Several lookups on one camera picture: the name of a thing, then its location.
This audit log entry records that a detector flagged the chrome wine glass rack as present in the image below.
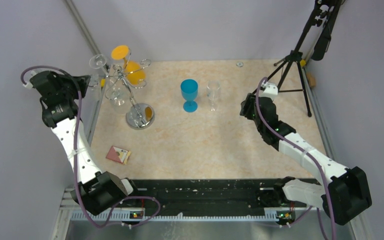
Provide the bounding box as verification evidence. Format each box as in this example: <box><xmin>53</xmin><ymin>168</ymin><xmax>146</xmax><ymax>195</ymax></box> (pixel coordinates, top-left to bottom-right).
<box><xmin>107</xmin><ymin>59</ymin><xmax>155</xmax><ymax>130</ymax></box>

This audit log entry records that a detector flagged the blue plastic wine glass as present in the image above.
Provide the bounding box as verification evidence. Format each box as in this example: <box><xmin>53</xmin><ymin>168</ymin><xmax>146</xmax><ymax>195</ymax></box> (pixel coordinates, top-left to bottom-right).
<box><xmin>180</xmin><ymin>79</ymin><xmax>199</xmax><ymax>113</ymax></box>

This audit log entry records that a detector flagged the clear tall wine glass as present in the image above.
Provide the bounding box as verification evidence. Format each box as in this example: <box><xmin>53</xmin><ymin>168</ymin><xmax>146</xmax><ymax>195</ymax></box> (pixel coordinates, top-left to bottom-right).
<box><xmin>207</xmin><ymin>80</ymin><xmax>221</xmax><ymax>112</ymax></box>

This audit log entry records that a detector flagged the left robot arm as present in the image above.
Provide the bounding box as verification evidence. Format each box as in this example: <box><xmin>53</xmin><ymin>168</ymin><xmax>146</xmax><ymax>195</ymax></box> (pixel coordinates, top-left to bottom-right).
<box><xmin>29</xmin><ymin>70</ymin><xmax>141</xmax><ymax>216</ymax></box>

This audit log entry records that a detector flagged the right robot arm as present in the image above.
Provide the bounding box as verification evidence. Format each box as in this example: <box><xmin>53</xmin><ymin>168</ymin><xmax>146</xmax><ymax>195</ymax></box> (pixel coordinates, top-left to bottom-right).
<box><xmin>240</xmin><ymin>93</ymin><xmax>373</xmax><ymax>226</ymax></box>

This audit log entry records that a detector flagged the orange plastic wine glass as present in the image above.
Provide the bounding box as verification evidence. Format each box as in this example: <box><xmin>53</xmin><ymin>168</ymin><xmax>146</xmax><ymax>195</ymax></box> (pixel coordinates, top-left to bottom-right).
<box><xmin>111</xmin><ymin>45</ymin><xmax>146</xmax><ymax>88</ymax></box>

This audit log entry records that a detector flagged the red triangular card box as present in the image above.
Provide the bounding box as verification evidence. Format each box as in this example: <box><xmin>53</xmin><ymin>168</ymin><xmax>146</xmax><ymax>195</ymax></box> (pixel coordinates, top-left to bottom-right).
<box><xmin>105</xmin><ymin>145</ymin><xmax>131</xmax><ymax>165</ymax></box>

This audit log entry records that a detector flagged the small metal washer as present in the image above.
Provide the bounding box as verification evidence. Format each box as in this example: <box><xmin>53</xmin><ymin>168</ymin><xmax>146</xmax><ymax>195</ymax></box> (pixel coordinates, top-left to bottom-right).
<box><xmin>236</xmin><ymin>61</ymin><xmax>244</xmax><ymax>68</ymax></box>

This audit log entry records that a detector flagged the black tripod stand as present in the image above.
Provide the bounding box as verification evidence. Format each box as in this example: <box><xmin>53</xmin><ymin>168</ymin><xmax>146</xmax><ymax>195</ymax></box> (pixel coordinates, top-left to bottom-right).
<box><xmin>267</xmin><ymin>0</ymin><xmax>343</xmax><ymax>117</ymax></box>

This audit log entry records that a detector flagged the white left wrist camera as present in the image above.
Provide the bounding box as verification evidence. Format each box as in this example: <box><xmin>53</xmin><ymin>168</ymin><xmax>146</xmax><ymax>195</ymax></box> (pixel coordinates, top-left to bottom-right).
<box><xmin>23</xmin><ymin>80</ymin><xmax>34</xmax><ymax>89</ymax></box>

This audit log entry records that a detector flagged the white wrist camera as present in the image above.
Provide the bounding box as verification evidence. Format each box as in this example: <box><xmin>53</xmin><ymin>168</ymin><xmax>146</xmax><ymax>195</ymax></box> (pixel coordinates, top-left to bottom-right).
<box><xmin>258</xmin><ymin>82</ymin><xmax>279</xmax><ymax>101</ymax></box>
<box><xmin>23</xmin><ymin>80</ymin><xmax>34</xmax><ymax>89</ymax></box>

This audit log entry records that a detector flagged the black base frame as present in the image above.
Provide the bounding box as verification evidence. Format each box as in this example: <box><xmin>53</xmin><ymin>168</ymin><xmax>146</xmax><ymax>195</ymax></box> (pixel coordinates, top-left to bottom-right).
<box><xmin>120</xmin><ymin>178</ymin><xmax>306</xmax><ymax>220</ymax></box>

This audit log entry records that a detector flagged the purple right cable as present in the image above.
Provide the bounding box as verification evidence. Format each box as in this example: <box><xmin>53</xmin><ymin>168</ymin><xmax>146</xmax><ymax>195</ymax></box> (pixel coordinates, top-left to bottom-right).
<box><xmin>255</xmin><ymin>76</ymin><xmax>339</xmax><ymax>240</ymax></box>

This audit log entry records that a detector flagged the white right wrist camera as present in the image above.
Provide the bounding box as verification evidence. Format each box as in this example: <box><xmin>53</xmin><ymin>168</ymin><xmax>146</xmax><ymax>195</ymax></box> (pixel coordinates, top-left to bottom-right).
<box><xmin>258</xmin><ymin>82</ymin><xmax>279</xmax><ymax>101</ymax></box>

